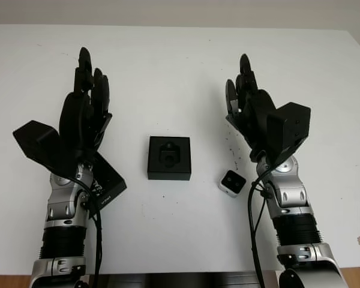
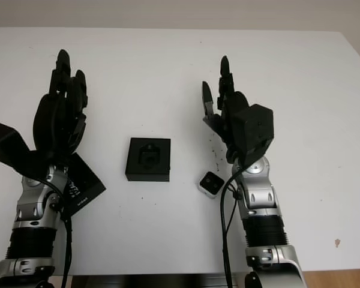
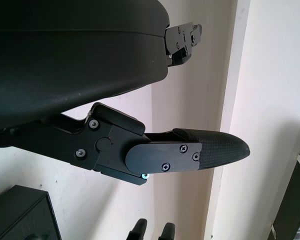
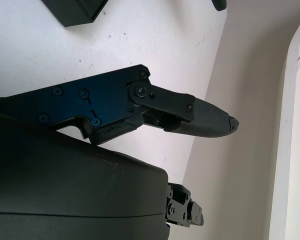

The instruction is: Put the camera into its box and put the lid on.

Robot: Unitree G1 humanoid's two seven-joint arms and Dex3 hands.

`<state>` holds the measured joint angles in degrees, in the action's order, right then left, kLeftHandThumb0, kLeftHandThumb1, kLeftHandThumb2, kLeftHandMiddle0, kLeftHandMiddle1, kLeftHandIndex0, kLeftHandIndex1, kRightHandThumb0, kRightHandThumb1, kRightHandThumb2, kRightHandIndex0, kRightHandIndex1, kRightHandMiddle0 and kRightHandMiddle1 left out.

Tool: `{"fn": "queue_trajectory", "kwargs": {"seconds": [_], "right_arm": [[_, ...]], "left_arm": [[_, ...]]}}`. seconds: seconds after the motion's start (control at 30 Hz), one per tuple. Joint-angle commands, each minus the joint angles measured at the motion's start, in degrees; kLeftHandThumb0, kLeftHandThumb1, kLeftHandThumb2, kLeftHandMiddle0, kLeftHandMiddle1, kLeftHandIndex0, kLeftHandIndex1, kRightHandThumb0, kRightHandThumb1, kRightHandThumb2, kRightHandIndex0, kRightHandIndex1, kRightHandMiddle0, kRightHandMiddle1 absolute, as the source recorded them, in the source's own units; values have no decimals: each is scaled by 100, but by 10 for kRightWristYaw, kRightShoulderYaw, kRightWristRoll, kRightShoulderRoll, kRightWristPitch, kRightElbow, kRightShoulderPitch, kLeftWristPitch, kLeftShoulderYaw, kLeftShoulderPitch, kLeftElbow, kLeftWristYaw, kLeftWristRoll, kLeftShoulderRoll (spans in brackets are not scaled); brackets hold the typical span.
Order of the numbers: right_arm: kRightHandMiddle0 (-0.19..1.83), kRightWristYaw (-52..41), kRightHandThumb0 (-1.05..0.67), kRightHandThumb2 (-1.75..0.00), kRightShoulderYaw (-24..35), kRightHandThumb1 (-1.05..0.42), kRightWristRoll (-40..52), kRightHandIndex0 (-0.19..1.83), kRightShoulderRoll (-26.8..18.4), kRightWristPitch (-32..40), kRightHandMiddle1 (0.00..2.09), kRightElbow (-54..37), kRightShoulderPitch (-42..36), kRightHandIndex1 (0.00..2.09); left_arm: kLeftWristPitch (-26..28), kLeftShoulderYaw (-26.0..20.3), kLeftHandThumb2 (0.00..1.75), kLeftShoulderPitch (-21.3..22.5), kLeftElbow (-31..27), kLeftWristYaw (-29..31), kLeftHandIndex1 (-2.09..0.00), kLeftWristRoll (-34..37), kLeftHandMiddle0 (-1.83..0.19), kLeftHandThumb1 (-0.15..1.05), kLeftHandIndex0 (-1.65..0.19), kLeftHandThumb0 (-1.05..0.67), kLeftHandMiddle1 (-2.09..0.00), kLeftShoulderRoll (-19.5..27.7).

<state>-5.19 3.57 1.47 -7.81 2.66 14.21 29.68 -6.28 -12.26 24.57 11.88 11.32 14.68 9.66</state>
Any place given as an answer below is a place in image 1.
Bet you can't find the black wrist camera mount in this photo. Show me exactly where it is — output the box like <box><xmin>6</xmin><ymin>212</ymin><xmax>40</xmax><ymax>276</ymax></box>
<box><xmin>266</xmin><ymin>101</ymin><xmax>312</xmax><ymax>167</ymax></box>
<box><xmin>12</xmin><ymin>119</ymin><xmax>79</xmax><ymax>175</ymax></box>

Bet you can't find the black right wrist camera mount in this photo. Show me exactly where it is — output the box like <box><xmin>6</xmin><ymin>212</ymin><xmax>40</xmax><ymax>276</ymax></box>
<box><xmin>266</xmin><ymin>101</ymin><xmax>312</xmax><ymax>167</ymax></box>

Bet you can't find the dark robot torso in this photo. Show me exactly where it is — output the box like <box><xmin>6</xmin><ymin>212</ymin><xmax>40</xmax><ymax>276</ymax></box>
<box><xmin>83</xmin><ymin>272</ymin><xmax>278</xmax><ymax>288</ymax></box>

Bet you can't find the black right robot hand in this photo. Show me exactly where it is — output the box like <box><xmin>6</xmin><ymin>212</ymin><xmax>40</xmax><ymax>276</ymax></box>
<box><xmin>224</xmin><ymin>53</ymin><xmax>278</xmax><ymax>163</ymax></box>

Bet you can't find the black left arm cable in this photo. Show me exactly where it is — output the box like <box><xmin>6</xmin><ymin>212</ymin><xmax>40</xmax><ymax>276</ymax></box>
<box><xmin>67</xmin><ymin>175</ymin><xmax>104</xmax><ymax>288</ymax></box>

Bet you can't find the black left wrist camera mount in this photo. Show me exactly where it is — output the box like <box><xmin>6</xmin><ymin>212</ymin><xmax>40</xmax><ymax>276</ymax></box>
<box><xmin>12</xmin><ymin>119</ymin><xmax>79</xmax><ymax>175</ymax></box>

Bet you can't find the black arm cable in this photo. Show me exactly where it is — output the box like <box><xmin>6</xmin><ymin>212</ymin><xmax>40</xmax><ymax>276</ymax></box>
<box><xmin>247</xmin><ymin>167</ymin><xmax>272</xmax><ymax>288</ymax></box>
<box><xmin>67</xmin><ymin>175</ymin><xmax>104</xmax><ymax>288</ymax></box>

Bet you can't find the black RealSense box lid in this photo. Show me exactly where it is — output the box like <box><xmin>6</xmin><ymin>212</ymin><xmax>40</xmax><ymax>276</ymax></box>
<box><xmin>88</xmin><ymin>151</ymin><xmax>128</xmax><ymax>211</ymax></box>

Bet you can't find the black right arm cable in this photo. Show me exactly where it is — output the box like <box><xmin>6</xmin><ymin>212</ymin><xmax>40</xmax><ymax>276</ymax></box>
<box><xmin>247</xmin><ymin>167</ymin><xmax>272</xmax><ymax>288</ymax></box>

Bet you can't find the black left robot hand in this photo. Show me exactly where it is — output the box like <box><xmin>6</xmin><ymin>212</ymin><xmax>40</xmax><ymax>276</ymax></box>
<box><xmin>59</xmin><ymin>47</ymin><xmax>113</xmax><ymax>164</ymax></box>

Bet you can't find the small white black camera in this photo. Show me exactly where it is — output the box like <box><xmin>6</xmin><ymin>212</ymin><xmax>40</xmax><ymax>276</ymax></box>
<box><xmin>218</xmin><ymin>170</ymin><xmax>247</xmax><ymax>199</ymax></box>

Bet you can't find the black open box base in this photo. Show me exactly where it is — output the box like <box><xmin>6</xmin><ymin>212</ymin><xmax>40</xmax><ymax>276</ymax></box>
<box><xmin>146</xmin><ymin>136</ymin><xmax>192</xmax><ymax>181</ymax></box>

